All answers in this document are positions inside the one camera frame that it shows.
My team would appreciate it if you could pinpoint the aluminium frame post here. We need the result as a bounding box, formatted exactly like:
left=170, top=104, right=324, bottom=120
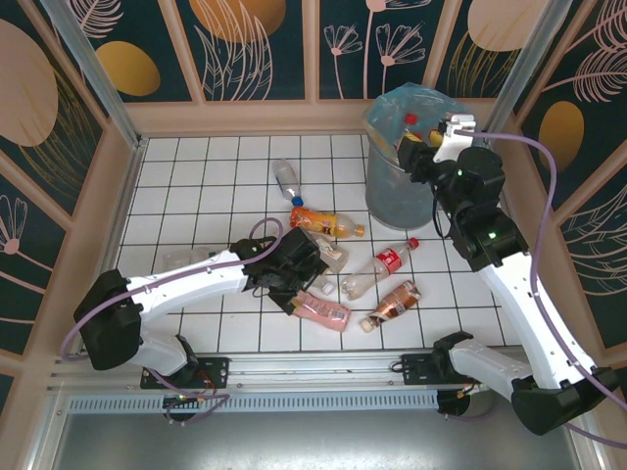
left=38, top=0, right=148, bottom=148
left=484, top=0, right=582, bottom=143

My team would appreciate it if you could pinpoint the tea bottle green cap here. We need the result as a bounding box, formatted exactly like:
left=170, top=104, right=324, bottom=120
left=313, top=234, right=352, bottom=274

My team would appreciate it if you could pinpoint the aluminium mounting rail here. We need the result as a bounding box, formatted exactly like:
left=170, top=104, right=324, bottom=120
left=46, top=347, right=584, bottom=393

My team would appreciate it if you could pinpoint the clear bottle blue cap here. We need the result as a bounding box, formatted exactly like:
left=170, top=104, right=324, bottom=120
left=271, top=157, right=306, bottom=206

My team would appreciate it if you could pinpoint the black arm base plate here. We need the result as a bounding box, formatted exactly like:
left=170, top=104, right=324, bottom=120
left=401, top=352, right=491, bottom=388
left=140, top=355, right=231, bottom=391

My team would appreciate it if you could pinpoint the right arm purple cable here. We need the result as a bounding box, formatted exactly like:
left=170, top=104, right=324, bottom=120
left=443, top=127, right=627, bottom=449

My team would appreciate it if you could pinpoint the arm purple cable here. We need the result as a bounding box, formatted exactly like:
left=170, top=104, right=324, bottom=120
left=59, top=217, right=285, bottom=427
left=443, top=127, right=627, bottom=449

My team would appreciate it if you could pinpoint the grey slotted cable duct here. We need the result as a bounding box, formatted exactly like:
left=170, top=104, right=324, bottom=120
left=66, top=391, right=440, bottom=412

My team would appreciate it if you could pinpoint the brown coffee drink bottle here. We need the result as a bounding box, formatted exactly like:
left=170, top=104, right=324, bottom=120
left=361, top=279, right=422, bottom=335

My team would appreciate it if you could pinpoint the grey mesh waste bin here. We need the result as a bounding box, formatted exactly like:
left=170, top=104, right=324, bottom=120
left=364, top=110, right=486, bottom=231

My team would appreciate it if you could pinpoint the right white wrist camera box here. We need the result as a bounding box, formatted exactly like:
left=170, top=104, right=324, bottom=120
left=433, top=114, right=477, bottom=164

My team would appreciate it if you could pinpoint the orange juice bottle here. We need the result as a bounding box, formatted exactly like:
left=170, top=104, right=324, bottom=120
left=288, top=205, right=366, bottom=240

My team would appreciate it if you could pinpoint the blue plastic bin liner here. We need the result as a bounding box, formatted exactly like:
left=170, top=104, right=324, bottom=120
left=365, top=81, right=484, bottom=153

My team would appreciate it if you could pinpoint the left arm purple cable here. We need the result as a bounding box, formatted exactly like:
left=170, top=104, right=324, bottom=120
left=59, top=217, right=285, bottom=427

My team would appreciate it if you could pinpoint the pink drink bottle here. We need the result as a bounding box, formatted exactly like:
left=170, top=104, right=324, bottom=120
left=292, top=292, right=352, bottom=334

